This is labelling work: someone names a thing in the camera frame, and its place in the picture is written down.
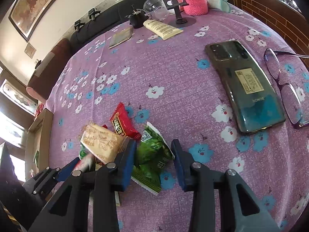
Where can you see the green snack packet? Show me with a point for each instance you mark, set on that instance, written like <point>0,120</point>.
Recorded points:
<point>152,149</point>

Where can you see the dark smartphone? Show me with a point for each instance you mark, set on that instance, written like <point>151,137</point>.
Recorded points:
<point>224,60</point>

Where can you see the white red snack packet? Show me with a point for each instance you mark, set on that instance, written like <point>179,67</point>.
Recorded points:
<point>84,163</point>

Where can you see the purple frame eyeglasses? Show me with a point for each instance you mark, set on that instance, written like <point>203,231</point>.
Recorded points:
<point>271,61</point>

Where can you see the small red snack packet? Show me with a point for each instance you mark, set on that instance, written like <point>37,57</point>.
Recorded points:
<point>104,127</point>

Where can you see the cream tube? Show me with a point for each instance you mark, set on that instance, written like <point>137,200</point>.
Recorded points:
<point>161,29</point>

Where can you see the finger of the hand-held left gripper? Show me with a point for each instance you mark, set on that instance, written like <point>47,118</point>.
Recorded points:
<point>67,171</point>

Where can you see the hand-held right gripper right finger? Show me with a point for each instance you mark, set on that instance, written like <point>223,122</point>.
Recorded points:
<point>179,166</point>

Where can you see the black round container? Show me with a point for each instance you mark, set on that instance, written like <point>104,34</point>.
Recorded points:
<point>137,20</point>

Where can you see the black phone stand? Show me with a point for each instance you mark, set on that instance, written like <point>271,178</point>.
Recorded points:
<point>185,21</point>

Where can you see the khaki booklet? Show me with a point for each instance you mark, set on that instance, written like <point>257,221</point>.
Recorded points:
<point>120,37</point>

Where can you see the brown cardboard box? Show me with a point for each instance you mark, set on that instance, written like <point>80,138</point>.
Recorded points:
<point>41,120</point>

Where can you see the framed painting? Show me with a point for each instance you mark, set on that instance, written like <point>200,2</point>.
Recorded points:
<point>36,2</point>

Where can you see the small wall plaque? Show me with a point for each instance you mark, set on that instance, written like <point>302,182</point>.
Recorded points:
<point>30,50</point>

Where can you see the brown armchair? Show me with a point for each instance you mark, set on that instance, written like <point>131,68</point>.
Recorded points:
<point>50,67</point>

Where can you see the black sofa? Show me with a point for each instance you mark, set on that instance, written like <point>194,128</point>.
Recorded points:
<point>108,17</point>

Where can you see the wooden headboard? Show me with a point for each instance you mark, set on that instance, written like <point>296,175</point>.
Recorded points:
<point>277,17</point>

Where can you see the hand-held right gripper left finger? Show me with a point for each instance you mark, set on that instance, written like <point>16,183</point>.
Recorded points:
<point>126,166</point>

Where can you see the clear plastic cup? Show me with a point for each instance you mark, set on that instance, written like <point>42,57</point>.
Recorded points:
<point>154,7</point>

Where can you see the beige biscuit packet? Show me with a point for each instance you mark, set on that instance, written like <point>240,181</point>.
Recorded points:
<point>103,142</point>

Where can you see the white green cloth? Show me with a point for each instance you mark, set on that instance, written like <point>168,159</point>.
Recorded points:
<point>217,2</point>

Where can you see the red snack packet brown label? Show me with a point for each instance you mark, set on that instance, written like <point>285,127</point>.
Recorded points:
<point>123,125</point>

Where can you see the wooden glass door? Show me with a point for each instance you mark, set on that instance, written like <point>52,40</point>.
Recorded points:
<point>17,96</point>

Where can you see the patterned blanket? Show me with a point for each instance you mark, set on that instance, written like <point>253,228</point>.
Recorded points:
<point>39,111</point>

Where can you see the black clamp device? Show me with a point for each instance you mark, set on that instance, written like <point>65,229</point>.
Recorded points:
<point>94,14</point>
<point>79,26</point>

